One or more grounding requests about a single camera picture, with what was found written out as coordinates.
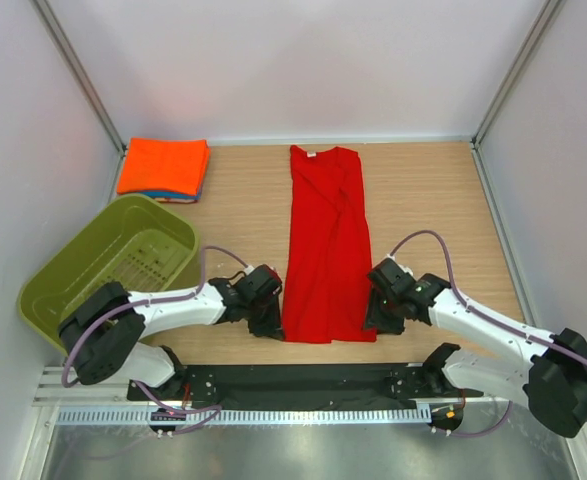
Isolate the red t shirt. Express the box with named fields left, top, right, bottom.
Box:
left=283, top=145, right=377, bottom=344

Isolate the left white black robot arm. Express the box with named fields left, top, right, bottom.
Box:
left=57, top=264, right=284, bottom=400

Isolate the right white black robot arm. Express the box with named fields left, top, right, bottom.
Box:
left=364, top=257, right=587, bottom=438

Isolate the blue folded t shirt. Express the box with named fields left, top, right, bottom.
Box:
left=142, top=190, right=202, bottom=204

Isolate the olive green plastic basket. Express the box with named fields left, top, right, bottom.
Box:
left=18, top=194, right=200, bottom=353

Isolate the orange folded t shirt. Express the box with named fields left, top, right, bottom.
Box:
left=116, top=137, right=210, bottom=197

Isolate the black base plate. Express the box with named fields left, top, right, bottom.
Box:
left=155, top=363, right=460, bottom=411

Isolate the slotted cable duct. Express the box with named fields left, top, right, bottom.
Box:
left=56, top=404, right=431, bottom=426

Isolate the aluminium frame rail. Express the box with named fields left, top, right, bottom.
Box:
left=32, top=364, right=582, bottom=407

